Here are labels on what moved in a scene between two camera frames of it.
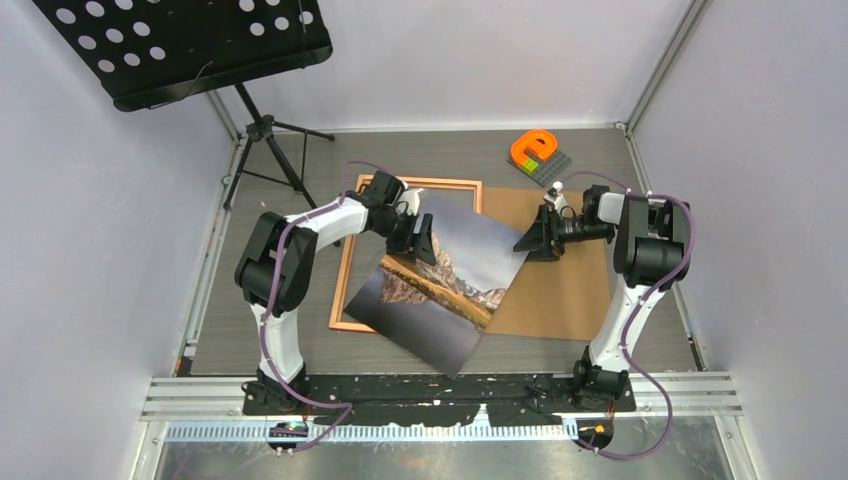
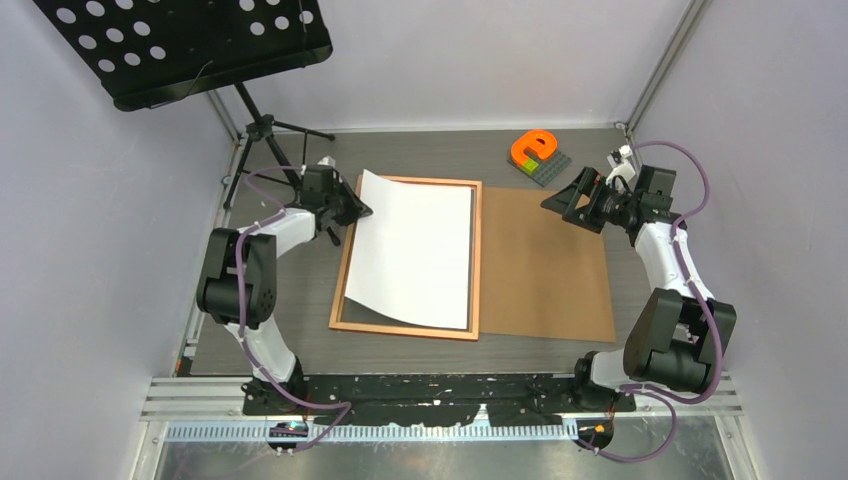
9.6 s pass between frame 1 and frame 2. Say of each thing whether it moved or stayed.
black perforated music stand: stayed
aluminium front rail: stayed
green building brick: stayed
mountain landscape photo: moved
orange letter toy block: stayed
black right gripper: moved
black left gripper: moved
